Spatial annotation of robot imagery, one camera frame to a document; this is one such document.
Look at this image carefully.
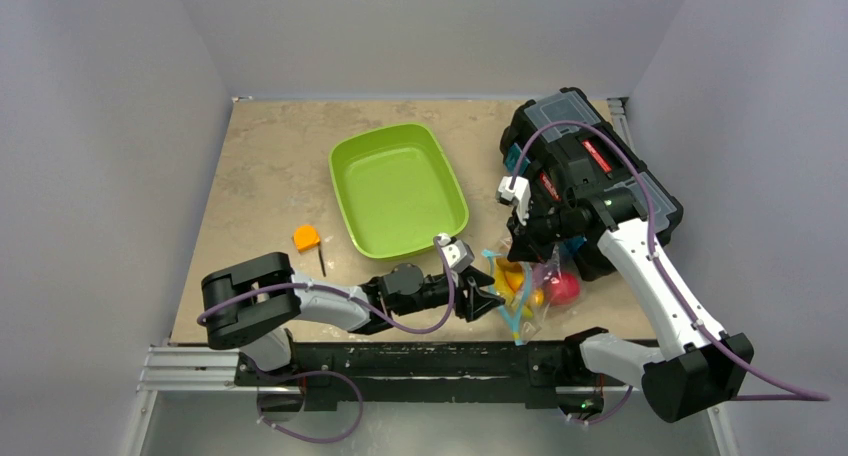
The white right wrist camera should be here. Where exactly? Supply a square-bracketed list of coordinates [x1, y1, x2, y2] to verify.
[496, 176, 531, 226]

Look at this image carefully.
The clear zip top bag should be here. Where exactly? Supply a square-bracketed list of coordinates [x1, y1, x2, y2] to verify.
[483, 249, 583, 346]

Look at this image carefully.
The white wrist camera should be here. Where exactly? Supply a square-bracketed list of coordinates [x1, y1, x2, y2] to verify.
[496, 176, 531, 226]
[435, 233, 475, 273]

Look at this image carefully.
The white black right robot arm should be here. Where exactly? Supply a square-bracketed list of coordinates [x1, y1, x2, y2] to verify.
[496, 176, 754, 422]

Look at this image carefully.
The red fake apple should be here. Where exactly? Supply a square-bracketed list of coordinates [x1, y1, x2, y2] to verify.
[543, 272, 581, 306]

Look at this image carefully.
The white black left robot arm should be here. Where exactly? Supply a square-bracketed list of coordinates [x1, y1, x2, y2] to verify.
[197, 252, 504, 385]

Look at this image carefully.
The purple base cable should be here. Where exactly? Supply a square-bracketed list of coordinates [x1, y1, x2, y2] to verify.
[566, 386, 634, 426]
[255, 369, 365, 444]

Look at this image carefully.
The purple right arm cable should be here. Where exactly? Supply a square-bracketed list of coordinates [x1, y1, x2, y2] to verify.
[510, 120, 831, 403]

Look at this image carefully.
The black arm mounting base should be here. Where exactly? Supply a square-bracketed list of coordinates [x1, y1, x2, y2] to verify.
[234, 337, 622, 415]

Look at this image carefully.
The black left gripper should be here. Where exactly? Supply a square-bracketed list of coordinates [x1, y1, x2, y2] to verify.
[393, 265, 503, 320]

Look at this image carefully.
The black plastic toolbox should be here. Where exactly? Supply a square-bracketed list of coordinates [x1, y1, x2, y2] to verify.
[499, 87, 684, 281]

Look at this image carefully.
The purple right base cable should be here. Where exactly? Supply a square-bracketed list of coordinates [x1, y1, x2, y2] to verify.
[566, 386, 634, 426]

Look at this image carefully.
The green plastic tray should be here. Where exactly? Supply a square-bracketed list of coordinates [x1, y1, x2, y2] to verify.
[328, 123, 470, 260]

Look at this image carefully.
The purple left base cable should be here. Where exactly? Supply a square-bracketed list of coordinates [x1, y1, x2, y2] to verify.
[255, 369, 365, 444]

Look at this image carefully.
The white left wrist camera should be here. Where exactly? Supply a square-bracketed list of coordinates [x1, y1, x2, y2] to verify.
[435, 233, 475, 273]

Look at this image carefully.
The yellow fake banana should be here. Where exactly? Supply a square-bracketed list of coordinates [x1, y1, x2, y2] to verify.
[494, 257, 534, 319]

